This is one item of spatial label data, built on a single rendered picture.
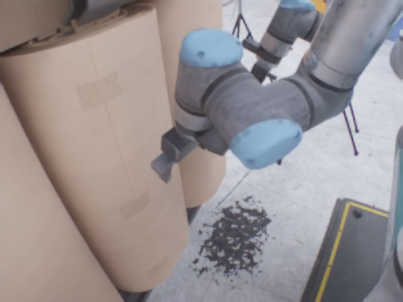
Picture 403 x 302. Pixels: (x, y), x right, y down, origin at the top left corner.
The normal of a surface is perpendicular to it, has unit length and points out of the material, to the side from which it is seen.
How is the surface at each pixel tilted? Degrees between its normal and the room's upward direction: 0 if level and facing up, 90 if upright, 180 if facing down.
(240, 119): 50
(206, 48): 20
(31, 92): 90
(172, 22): 90
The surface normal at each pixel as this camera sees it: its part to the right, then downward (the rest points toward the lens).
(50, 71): 0.31, 0.57
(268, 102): 0.18, -0.47
